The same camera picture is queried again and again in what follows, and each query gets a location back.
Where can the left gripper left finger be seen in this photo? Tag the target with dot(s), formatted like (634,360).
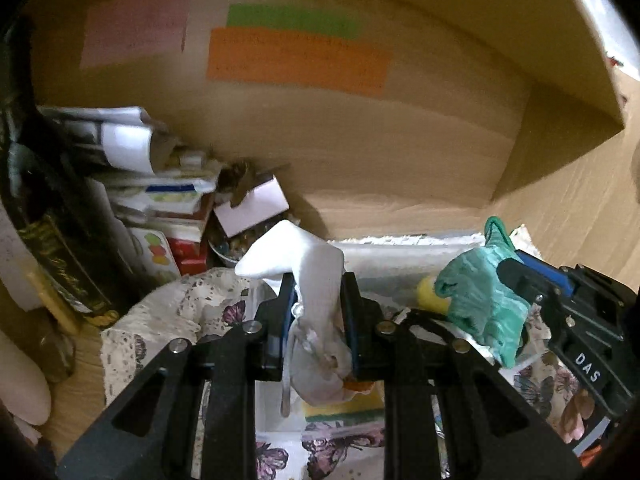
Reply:
(190,413)

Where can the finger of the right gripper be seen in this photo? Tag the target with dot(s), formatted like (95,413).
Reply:
(533,288)
(554,275)

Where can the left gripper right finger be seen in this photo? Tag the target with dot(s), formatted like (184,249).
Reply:
(446,407)

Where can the yellow-haired doll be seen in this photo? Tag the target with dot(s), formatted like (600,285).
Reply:
(470,294)

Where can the yellow green sponge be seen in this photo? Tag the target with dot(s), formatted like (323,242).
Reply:
(365,406)

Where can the clear plastic storage bin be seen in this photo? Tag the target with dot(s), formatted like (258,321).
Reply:
(395,359)

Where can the floral beige cloth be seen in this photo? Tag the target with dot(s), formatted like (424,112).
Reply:
(317,361)

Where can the butterfly print tablecloth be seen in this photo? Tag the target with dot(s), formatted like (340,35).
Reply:
(207,306)

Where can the pink mug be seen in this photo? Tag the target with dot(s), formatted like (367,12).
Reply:
(24,390)

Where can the stack of books and papers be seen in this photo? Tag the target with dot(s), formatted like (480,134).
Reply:
(154,189)

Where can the dark wine bottle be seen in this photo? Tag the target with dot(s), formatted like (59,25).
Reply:
(39,190)

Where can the small white box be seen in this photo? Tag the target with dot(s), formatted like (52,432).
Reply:
(262,203)

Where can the orange sticky note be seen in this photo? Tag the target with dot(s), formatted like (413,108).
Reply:
(274,56)

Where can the green sticky note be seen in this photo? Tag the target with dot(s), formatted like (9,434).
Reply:
(314,21)

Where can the pink sticky note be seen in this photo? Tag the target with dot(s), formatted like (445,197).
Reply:
(118,31)

